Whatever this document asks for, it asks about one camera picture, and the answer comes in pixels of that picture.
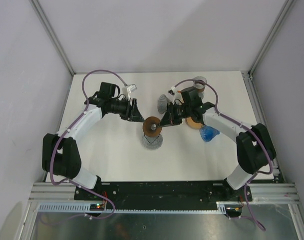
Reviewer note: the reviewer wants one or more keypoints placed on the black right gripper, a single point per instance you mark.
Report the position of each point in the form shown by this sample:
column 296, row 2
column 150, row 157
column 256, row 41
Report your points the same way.
column 169, row 118

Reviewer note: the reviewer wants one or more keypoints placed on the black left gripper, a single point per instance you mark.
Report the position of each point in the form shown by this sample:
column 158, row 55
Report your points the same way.
column 135, row 115

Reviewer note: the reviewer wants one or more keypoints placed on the clear glass coffee server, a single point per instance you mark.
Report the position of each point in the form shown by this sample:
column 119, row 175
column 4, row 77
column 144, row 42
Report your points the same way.
column 152, row 143

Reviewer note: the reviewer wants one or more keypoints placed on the blue plastic dripper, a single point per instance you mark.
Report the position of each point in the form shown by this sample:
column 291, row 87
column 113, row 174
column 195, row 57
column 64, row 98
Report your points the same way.
column 207, row 133

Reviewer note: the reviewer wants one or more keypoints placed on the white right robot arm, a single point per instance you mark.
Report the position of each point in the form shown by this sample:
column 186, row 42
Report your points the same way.
column 254, row 146

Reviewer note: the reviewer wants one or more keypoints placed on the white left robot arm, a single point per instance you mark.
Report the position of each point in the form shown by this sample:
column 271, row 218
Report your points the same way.
column 60, row 153

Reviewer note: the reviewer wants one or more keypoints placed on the glass carafe with cork band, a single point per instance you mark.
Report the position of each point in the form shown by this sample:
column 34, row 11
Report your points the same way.
column 199, row 84

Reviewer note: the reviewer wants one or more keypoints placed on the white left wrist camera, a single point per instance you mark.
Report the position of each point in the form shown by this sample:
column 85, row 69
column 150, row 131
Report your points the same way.
column 127, row 90

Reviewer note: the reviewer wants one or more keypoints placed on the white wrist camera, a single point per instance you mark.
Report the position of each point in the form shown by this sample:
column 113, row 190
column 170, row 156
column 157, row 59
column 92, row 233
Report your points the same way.
column 173, row 91
column 127, row 90

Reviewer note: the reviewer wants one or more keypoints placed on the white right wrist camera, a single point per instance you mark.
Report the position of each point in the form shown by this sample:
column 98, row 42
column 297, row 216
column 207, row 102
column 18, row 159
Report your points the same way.
column 173, row 91

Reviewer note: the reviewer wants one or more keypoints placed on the grey slotted cable duct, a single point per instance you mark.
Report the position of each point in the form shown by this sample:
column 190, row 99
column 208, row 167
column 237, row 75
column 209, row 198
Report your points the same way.
column 88, row 207

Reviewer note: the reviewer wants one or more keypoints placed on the aluminium front frame rail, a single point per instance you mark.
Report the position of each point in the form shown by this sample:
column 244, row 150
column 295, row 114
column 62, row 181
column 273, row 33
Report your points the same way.
column 263, row 193

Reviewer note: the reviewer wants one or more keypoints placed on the aluminium corner post left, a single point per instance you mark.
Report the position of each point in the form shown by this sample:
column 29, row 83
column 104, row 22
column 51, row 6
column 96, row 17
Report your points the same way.
column 40, row 13

